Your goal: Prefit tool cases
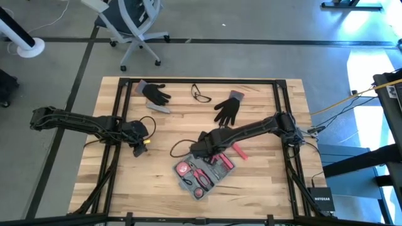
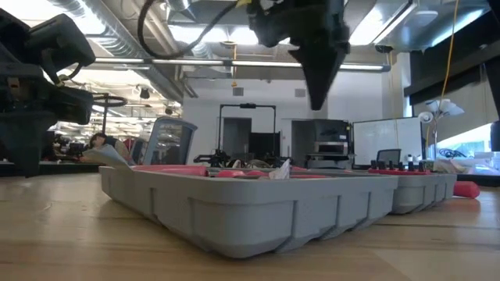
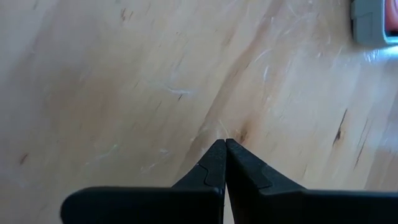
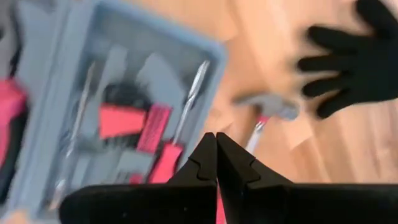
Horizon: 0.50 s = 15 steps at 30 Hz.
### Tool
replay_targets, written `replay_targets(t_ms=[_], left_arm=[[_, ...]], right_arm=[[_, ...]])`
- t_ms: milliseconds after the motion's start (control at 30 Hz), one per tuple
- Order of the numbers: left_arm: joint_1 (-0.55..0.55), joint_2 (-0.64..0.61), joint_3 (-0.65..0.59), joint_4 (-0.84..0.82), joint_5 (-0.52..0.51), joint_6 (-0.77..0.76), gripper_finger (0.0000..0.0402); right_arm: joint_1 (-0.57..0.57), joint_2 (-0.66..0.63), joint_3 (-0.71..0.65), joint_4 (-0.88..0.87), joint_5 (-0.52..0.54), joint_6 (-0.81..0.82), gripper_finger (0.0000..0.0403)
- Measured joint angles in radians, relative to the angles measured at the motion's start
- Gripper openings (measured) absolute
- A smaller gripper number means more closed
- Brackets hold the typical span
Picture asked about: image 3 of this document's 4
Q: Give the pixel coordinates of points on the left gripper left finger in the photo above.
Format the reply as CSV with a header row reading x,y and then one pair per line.
x,y
149,208

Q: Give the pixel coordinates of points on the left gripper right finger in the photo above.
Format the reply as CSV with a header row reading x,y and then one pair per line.
x,y
295,208

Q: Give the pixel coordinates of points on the grey plastic tool case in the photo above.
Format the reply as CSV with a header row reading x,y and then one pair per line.
x,y
368,25

